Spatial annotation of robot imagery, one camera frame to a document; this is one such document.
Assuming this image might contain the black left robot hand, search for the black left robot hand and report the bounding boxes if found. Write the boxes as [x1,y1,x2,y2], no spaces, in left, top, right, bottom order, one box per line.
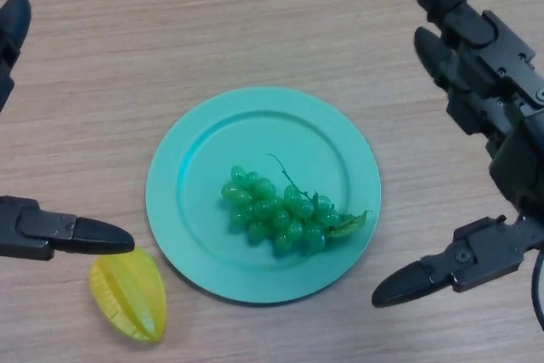
[0,0,136,261]

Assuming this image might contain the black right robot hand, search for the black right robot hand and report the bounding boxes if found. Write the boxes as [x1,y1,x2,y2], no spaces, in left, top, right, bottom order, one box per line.
[371,0,544,309]

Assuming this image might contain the green grape bunch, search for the green grape bunch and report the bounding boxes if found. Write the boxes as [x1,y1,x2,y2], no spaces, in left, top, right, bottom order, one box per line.
[220,152,374,256]

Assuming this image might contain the round green plate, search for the round green plate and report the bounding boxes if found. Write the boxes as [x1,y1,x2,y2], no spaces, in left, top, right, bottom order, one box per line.
[145,87,382,305]

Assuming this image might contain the yellow starfruit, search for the yellow starfruit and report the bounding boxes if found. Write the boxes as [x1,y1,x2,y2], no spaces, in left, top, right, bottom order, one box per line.
[88,248,167,343]

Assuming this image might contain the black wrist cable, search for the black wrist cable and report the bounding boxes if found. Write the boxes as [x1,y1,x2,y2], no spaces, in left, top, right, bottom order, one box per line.
[530,252,544,330]

